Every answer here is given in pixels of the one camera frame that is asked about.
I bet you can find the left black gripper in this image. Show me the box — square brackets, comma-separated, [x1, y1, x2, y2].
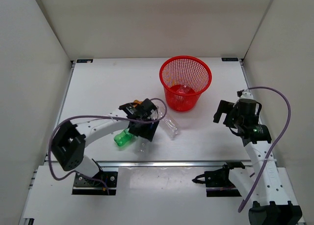
[128, 115, 159, 141]

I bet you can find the clear bottle blue label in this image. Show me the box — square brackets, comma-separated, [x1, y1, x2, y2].
[134, 137, 151, 153]

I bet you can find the large clear plastic bottle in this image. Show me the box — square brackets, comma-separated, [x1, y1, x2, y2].
[157, 106, 180, 140]

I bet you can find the clear bottle red label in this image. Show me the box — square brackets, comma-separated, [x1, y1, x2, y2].
[173, 84, 193, 104]

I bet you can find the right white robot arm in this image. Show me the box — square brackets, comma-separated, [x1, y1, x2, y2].
[192, 99, 302, 225]

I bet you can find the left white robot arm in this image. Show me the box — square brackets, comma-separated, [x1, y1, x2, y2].
[48, 99, 162, 186]

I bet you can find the green plastic bottle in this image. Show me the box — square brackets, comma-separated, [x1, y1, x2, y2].
[114, 128, 134, 147]

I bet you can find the orange bottle patterned label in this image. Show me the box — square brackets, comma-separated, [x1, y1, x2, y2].
[134, 100, 142, 105]

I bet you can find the right black table label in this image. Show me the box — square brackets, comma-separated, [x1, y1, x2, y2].
[221, 57, 238, 62]

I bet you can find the black table label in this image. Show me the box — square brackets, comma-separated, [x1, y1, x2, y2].
[76, 59, 93, 63]
[221, 57, 238, 62]

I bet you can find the red plastic mesh basket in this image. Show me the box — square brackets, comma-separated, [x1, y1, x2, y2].
[159, 56, 212, 112]

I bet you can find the left black table label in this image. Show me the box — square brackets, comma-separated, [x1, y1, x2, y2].
[76, 59, 93, 63]

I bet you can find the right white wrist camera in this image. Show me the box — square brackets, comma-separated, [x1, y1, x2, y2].
[237, 89, 254, 101]

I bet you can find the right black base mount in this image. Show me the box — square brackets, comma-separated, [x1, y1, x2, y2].
[192, 169, 241, 197]

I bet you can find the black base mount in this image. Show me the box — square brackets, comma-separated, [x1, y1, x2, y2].
[72, 168, 118, 196]
[192, 169, 241, 197]

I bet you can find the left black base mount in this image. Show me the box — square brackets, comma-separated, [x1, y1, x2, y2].
[72, 168, 118, 196]

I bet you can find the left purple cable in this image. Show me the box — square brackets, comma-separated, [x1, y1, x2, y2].
[48, 98, 168, 195]

